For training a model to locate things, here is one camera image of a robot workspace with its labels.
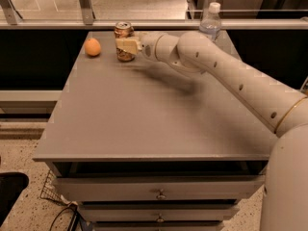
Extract top grey drawer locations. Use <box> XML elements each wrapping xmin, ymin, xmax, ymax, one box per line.
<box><xmin>53</xmin><ymin>175</ymin><xmax>265</xmax><ymax>202</ymax></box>

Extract grey drawer cabinet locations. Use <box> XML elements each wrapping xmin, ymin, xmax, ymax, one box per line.
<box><xmin>35</xmin><ymin>32</ymin><xmax>275</xmax><ymax>231</ymax></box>

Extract metal drawer knob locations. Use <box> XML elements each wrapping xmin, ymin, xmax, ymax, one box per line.
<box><xmin>156</xmin><ymin>214</ymin><xmax>165</xmax><ymax>223</ymax></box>
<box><xmin>156</xmin><ymin>190</ymin><xmax>167</xmax><ymax>200</ymax></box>

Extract grey drawer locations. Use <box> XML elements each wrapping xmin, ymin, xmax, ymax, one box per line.
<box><xmin>79</xmin><ymin>204</ymin><xmax>239</xmax><ymax>222</ymax></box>
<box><xmin>53</xmin><ymin>175</ymin><xmax>265</xmax><ymax>202</ymax></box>

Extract orange fruit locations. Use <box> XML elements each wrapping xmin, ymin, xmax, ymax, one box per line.
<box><xmin>85</xmin><ymin>38</ymin><xmax>101</xmax><ymax>57</ymax></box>

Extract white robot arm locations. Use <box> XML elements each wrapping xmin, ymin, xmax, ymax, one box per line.
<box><xmin>115</xmin><ymin>31</ymin><xmax>308</xmax><ymax>231</ymax></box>

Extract metal railing frame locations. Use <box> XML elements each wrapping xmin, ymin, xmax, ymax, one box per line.
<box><xmin>0</xmin><ymin>0</ymin><xmax>308</xmax><ymax>30</ymax></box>

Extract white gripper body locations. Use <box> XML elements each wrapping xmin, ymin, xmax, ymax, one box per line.
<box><xmin>140</xmin><ymin>32</ymin><xmax>165</xmax><ymax>62</ymax></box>

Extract black cable on floor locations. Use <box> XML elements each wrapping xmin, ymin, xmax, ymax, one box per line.
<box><xmin>48</xmin><ymin>204</ymin><xmax>88</xmax><ymax>231</ymax></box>

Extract orange soda can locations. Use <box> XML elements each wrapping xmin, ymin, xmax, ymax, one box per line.
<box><xmin>114</xmin><ymin>21</ymin><xmax>135</xmax><ymax>63</ymax></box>

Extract metal top drawer knob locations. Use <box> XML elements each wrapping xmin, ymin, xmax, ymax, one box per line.
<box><xmin>156</xmin><ymin>190</ymin><xmax>167</xmax><ymax>200</ymax></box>

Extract wire mesh basket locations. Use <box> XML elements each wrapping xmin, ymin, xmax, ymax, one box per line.
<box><xmin>40</xmin><ymin>170</ymin><xmax>68</xmax><ymax>206</ymax></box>

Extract clear plastic water bottle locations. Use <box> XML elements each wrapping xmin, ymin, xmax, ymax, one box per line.
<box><xmin>199</xmin><ymin>2</ymin><xmax>221</xmax><ymax>41</ymax></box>

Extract black chair seat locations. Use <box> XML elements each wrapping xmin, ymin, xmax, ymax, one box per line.
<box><xmin>0</xmin><ymin>172</ymin><xmax>29</xmax><ymax>226</ymax></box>

